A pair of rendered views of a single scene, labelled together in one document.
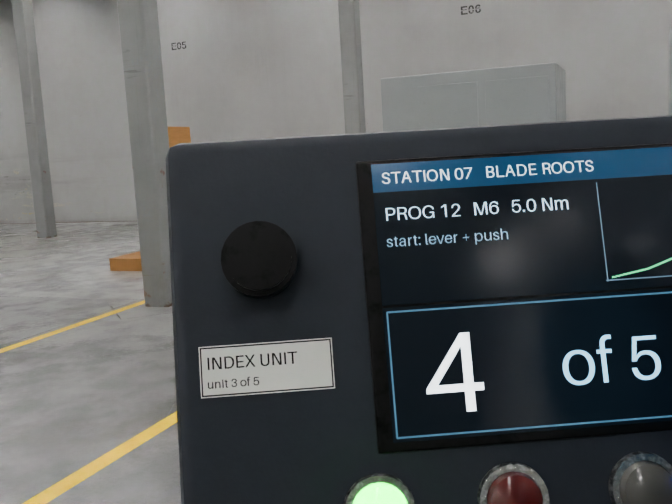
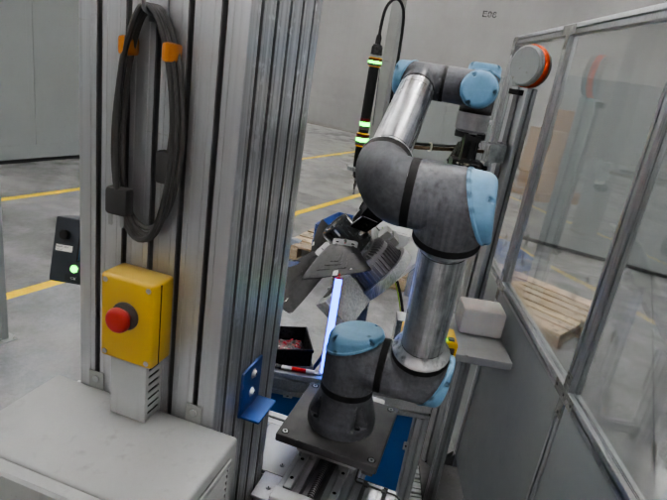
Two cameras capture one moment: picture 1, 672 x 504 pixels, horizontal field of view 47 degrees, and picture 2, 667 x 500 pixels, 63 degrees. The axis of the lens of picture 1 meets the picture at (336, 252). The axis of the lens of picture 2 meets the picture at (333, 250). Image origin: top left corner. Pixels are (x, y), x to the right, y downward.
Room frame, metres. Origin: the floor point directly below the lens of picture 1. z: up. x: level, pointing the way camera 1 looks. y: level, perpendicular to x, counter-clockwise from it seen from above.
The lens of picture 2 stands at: (-1.09, -0.86, 1.79)
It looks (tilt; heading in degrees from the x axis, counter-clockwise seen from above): 19 degrees down; 5
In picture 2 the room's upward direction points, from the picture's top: 9 degrees clockwise
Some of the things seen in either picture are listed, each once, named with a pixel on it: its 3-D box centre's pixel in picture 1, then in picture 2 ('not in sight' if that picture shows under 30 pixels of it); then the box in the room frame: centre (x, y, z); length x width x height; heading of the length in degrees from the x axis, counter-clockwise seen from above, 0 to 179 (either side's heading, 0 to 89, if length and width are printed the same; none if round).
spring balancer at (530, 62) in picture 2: not in sight; (530, 66); (1.19, -1.31, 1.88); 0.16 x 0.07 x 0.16; 38
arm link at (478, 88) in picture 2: not in sight; (470, 87); (0.14, -0.99, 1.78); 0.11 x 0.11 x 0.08; 82
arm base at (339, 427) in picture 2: not in sight; (343, 401); (-0.06, -0.85, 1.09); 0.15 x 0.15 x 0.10
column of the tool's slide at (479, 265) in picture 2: not in sight; (471, 297); (1.19, -1.31, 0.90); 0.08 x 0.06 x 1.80; 38
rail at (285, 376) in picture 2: not in sight; (289, 381); (0.38, -0.66, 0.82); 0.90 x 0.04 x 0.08; 93
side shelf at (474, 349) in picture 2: not in sight; (470, 338); (0.89, -1.28, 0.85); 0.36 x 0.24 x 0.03; 3
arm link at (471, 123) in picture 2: not in sight; (473, 123); (0.24, -1.02, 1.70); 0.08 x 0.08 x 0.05
